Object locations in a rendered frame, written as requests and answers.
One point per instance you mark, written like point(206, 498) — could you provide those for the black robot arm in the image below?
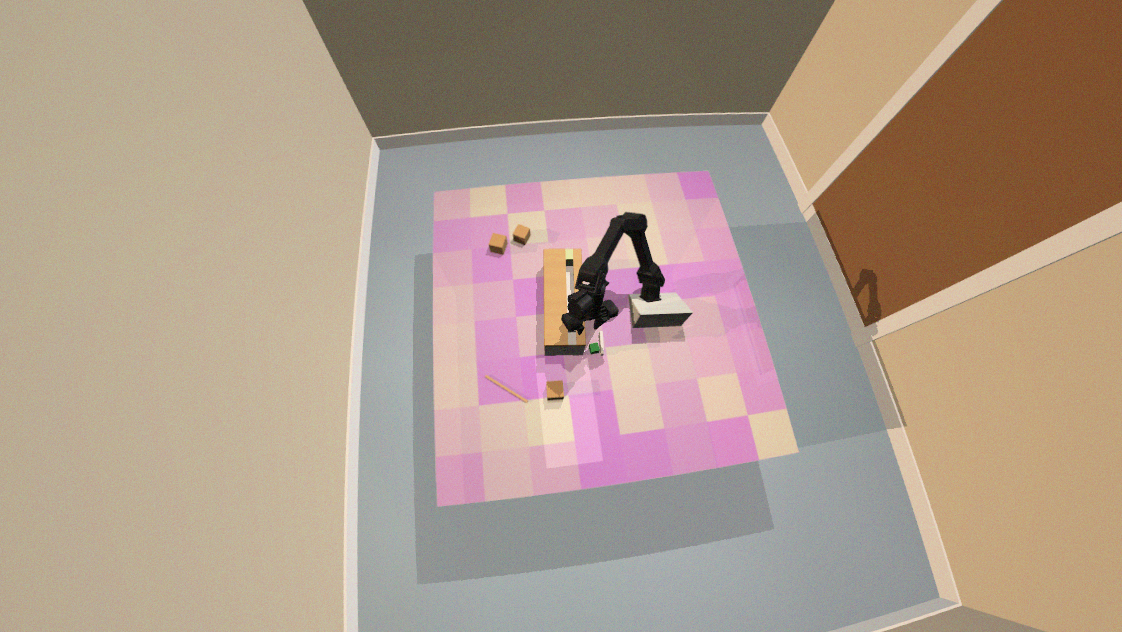
point(595, 267)

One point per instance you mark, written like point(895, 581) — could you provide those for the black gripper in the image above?
point(601, 313)

